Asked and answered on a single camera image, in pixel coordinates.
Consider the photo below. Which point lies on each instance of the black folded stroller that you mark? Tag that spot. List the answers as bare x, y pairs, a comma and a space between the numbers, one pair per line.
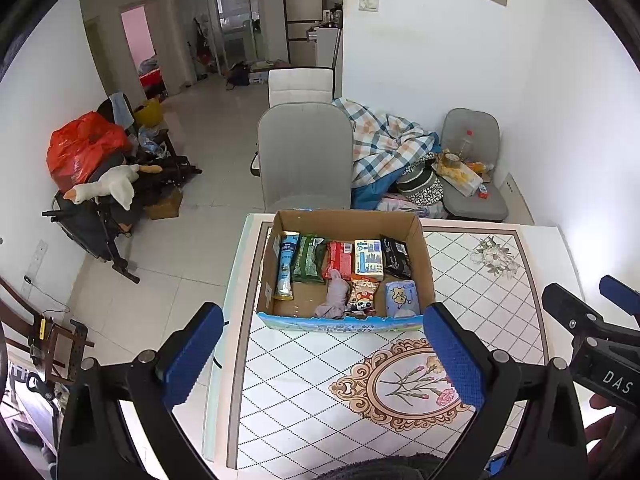
95, 225

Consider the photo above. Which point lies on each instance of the white power strip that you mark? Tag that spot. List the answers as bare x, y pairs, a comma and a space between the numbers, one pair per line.
36, 260

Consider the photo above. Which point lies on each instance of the small red box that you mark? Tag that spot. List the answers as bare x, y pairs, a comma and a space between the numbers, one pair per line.
482, 191

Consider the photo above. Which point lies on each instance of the cartoon print snack packet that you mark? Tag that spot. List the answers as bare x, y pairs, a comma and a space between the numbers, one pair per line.
363, 295

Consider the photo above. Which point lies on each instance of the clear oil bottle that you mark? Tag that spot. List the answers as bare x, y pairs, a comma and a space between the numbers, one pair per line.
467, 145

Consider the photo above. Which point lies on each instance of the brown tape roll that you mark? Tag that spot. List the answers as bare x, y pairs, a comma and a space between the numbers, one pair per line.
452, 160

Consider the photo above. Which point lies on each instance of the white padded chair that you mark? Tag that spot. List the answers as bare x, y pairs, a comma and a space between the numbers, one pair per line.
300, 87

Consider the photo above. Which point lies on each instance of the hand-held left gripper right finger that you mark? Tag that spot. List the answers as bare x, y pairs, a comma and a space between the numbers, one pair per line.
455, 355

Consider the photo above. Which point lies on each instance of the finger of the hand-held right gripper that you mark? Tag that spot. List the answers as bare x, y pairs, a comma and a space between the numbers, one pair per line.
565, 305
620, 292

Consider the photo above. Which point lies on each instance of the grey office chair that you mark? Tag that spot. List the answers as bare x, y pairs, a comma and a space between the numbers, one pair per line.
475, 200

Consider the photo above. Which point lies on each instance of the red plastic bag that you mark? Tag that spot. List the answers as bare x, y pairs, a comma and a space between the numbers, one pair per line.
82, 147

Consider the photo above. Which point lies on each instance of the dark wooden chair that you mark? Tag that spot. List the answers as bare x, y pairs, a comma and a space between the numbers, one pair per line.
50, 340

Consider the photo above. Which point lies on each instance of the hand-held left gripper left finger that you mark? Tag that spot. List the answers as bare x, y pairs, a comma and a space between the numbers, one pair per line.
195, 355

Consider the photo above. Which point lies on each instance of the light blue towel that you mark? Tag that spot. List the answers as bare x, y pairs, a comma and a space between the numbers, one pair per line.
122, 109

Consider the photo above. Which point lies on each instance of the white blue-green snack box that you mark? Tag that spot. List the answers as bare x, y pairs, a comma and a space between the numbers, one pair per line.
368, 259

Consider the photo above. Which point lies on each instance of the white refrigerator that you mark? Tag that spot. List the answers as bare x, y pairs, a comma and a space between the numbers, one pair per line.
305, 10

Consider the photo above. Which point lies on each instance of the black snack packet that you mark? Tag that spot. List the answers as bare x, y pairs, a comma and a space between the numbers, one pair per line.
396, 256

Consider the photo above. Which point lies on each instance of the person's right hand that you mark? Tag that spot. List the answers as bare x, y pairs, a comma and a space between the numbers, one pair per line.
600, 440

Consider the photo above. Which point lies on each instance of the green snack packet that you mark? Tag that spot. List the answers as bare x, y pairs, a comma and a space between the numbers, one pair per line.
307, 257

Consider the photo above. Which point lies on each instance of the grey pink soft cloth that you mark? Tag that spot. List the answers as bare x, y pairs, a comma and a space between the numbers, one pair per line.
334, 297

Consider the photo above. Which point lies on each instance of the brown cardboard box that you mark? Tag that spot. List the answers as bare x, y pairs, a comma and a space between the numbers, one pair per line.
165, 203

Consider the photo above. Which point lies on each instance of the blue tube-shaped snack packet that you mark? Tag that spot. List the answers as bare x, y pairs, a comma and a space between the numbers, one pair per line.
286, 265

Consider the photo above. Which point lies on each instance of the grey padded chair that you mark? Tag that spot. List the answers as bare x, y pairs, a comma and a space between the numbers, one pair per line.
305, 155

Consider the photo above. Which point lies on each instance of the yellow snack bag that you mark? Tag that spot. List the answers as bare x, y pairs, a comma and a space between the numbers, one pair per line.
462, 176

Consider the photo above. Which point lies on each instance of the white wall switch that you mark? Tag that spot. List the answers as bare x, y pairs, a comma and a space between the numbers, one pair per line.
369, 2

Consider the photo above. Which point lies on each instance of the blue white tissue pack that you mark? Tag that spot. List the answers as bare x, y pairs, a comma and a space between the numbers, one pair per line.
401, 297

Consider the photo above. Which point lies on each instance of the blue cloth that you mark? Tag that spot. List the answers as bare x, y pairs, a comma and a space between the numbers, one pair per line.
370, 195

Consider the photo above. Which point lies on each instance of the dark striped cloth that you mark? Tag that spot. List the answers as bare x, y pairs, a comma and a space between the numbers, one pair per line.
414, 176

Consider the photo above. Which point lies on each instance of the white flat box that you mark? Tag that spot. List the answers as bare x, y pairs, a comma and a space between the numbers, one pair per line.
257, 76

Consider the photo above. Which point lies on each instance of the white goose plush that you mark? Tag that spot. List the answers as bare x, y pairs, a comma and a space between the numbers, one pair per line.
107, 185

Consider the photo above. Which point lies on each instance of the plaid blanket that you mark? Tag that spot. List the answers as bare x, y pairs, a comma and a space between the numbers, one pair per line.
385, 145

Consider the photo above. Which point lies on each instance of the red snack packet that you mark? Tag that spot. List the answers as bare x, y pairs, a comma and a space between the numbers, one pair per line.
340, 257

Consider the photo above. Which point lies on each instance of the cardboard box with blue print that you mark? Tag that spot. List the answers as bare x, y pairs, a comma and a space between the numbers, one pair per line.
270, 270

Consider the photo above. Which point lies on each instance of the black bag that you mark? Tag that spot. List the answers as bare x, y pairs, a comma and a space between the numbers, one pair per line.
237, 75

